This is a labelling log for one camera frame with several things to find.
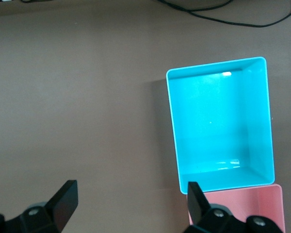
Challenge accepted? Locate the black cable on table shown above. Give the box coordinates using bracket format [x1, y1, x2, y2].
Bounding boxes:
[157, 0, 291, 28]

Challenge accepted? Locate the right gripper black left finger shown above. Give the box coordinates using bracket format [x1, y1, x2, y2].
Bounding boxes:
[0, 179, 79, 233]

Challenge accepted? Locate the blue plastic bin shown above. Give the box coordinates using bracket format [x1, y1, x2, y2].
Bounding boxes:
[165, 56, 275, 195]

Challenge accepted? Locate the brown table cover sheet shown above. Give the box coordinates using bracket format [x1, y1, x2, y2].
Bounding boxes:
[0, 0, 291, 233]

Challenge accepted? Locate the pink plastic bin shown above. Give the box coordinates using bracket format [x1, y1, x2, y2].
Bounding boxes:
[185, 183, 286, 233]

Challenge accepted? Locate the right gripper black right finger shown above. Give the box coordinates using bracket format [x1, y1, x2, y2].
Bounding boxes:
[184, 181, 287, 233]

